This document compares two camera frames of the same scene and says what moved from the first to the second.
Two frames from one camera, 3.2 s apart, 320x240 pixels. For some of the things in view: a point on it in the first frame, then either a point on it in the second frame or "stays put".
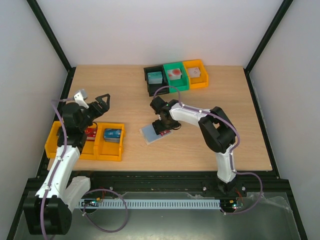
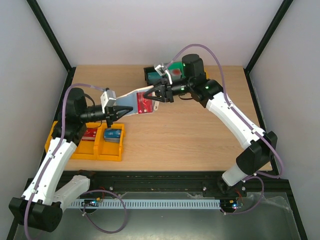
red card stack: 91,133 stays put
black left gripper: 105,108 to 118,111
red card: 165,132 to 144,105
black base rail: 269,184 stays put
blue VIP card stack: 112,135 stays put
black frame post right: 274,25 stays put
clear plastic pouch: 149,134 to 130,99
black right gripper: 158,125 to 168,91
